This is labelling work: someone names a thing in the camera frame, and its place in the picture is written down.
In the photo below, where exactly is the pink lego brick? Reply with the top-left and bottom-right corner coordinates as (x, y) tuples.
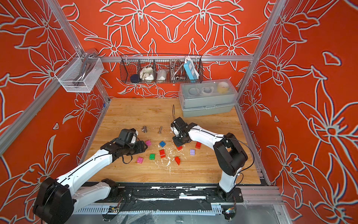
(145, 140), (152, 146)
(136, 157), (144, 164)

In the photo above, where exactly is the red square lego brick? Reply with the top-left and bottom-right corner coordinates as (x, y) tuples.
(159, 149), (166, 158)

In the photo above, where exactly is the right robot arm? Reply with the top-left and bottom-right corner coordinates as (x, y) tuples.
(171, 117), (248, 201)

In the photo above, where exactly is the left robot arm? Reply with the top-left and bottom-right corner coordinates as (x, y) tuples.
(33, 137), (148, 224)

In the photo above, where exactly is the blue lego brick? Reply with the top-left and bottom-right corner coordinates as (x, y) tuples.
(159, 141), (166, 147)

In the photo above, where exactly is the grey plastic storage box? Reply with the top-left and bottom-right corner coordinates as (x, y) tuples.
(179, 79), (238, 118)

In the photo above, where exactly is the blue white box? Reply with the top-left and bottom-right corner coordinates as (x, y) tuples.
(183, 57), (199, 83)

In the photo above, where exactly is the white crumpled bag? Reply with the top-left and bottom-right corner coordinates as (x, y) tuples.
(139, 67), (154, 81)

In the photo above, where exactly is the clear plastic bin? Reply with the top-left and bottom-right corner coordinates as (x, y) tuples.
(55, 57), (104, 93)

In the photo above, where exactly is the metal tool in bin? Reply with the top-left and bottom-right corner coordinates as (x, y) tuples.
(74, 48), (98, 86)

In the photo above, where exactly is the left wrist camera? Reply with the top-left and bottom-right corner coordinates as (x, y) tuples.
(116, 128), (138, 147)

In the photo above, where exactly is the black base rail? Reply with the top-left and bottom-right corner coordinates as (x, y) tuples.
(93, 181), (244, 212)

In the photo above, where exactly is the black wire basket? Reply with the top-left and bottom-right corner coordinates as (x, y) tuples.
(119, 54), (204, 84)

